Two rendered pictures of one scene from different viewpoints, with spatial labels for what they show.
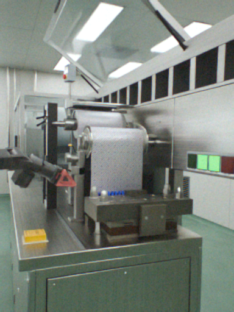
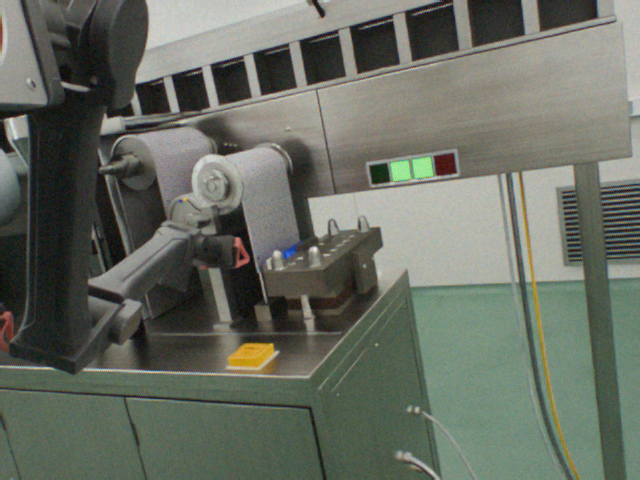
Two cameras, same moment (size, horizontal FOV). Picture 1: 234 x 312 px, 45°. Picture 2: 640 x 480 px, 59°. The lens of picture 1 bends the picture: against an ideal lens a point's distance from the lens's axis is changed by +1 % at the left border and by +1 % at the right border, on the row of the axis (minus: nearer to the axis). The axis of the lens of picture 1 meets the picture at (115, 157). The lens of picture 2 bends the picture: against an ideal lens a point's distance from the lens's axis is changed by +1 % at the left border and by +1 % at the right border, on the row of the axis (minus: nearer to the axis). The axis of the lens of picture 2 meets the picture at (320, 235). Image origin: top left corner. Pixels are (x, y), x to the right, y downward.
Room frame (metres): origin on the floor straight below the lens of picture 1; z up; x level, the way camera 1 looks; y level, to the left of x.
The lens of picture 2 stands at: (0.05, 0.86, 1.35)
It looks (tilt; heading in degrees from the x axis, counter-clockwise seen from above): 11 degrees down; 319
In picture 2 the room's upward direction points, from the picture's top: 11 degrees counter-clockwise
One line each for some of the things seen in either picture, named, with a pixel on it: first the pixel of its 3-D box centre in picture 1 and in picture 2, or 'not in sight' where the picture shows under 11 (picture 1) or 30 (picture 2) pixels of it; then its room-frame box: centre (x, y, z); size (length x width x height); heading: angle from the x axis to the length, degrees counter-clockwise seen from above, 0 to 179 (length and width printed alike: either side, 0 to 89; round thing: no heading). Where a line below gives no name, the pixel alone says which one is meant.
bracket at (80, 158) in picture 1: (75, 186); (214, 267); (1.24, 0.17, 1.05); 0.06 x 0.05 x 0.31; 112
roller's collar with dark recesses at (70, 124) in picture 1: (70, 124); (126, 165); (1.45, 0.24, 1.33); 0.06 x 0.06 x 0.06; 22
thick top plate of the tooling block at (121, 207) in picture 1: (138, 205); (329, 258); (1.12, -0.09, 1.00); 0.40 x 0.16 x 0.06; 112
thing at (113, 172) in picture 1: (117, 173); (273, 225); (1.21, -0.01, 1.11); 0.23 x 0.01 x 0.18; 112
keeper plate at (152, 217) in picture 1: (153, 219); (365, 267); (1.04, -0.14, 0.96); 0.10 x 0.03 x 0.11; 112
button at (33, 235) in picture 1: (35, 235); (251, 355); (0.99, 0.28, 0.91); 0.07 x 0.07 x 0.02; 22
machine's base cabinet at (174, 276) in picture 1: (58, 248); (63, 440); (2.12, 0.42, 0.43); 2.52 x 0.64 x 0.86; 22
